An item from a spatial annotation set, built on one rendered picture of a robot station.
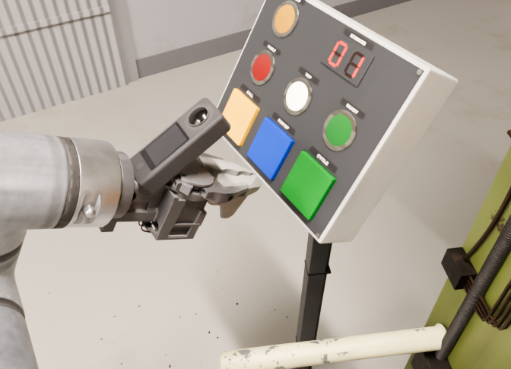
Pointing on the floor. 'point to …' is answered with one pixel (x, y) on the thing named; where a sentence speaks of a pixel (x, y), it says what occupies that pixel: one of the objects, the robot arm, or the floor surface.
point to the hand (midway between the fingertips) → (255, 177)
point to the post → (311, 290)
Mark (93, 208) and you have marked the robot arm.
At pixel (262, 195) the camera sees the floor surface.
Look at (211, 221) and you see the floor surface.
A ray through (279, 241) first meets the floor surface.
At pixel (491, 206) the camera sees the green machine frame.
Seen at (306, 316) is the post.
